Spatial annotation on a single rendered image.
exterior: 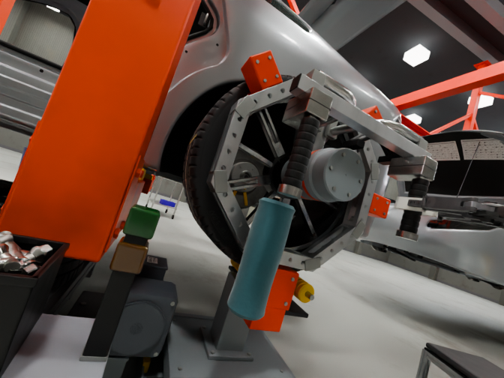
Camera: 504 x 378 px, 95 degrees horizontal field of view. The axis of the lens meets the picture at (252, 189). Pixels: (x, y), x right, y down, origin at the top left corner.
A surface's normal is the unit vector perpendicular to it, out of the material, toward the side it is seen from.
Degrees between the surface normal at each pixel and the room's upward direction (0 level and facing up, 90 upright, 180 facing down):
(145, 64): 90
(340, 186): 90
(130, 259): 90
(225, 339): 90
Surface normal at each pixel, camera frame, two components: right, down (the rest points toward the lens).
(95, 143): 0.38, 0.04
